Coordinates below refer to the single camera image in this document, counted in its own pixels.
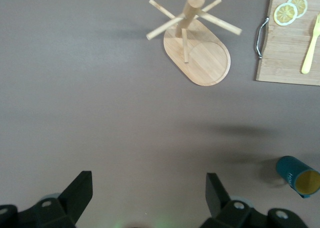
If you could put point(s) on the yellow plastic fork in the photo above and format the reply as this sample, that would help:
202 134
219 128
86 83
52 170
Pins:
308 57

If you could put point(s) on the lemon slice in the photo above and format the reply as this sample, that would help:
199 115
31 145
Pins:
301 5
285 13

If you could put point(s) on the felt table cover mat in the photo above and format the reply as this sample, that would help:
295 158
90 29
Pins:
100 112

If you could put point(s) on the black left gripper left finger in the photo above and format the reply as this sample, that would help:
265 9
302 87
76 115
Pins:
75 190

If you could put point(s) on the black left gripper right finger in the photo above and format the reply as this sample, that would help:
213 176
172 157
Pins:
217 195

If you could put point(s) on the wooden mug tree rack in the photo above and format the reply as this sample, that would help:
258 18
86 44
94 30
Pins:
210 62

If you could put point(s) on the teal mug yellow inside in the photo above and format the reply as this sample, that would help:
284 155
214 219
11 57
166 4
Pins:
287 170

